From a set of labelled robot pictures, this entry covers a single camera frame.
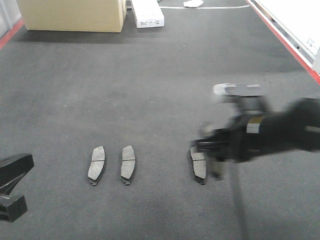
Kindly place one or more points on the white machine beside conveyor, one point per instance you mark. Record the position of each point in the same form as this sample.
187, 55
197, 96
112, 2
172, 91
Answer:
301, 20

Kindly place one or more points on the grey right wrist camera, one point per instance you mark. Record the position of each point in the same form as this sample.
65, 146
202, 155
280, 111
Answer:
238, 89

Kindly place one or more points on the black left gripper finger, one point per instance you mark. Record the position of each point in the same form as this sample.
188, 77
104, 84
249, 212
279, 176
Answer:
12, 207
13, 169

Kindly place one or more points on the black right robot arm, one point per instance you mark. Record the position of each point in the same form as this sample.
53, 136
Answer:
295, 128

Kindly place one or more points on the brake pad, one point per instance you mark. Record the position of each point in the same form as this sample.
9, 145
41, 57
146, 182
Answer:
128, 164
217, 168
198, 164
97, 165

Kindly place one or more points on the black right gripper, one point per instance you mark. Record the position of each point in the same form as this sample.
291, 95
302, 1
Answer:
241, 140

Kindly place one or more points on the cardboard box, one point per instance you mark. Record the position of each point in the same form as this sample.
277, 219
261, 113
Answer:
102, 16

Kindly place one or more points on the white crumpled cloth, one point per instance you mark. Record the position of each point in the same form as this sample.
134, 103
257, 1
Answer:
193, 3

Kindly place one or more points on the white long carton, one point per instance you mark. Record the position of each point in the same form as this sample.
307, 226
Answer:
147, 14

